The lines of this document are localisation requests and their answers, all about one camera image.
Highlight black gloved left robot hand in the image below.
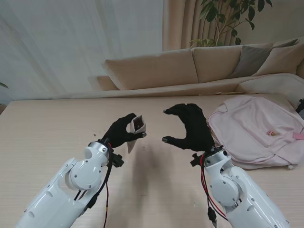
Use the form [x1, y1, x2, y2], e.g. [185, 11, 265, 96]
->
[102, 113, 148, 149]

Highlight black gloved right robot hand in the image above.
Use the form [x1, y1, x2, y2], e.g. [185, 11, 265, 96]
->
[161, 103, 220, 153]

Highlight cream fabric glasses pouch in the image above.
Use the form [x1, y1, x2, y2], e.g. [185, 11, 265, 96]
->
[125, 114, 147, 154]

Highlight pale pink backpack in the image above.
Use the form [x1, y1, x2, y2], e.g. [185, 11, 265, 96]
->
[207, 96, 304, 170]

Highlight beige sofa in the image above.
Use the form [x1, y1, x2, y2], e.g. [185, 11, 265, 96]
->
[88, 37, 304, 98]

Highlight grey throw pillow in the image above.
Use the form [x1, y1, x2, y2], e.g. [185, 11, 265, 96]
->
[228, 39, 299, 79]

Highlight white sheer curtain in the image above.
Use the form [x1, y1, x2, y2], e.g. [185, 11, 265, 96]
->
[0, 0, 165, 102]

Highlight dark object beside table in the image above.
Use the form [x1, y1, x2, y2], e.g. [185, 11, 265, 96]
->
[295, 98, 304, 120]

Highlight beige pleated curtain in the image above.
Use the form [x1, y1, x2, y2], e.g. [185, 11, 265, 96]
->
[161, 0, 304, 52]

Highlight beige throw pillow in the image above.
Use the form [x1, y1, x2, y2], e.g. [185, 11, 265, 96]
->
[251, 35, 304, 77]

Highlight green leafy indoor plant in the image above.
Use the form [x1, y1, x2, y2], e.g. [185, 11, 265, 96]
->
[189, 0, 274, 48]

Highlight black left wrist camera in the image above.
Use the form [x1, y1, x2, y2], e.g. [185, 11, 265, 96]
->
[110, 152, 125, 168]

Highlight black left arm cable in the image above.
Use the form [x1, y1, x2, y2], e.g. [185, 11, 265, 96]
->
[87, 146, 114, 210]

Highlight red right arm wires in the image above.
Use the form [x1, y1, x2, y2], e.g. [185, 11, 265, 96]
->
[199, 153, 228, 219]

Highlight red left arm wire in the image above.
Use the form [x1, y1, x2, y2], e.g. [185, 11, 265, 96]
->
[103, 182, 110, 228]

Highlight grey right arm cable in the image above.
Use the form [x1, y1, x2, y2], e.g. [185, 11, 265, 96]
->
[206, 206, 219, 228]

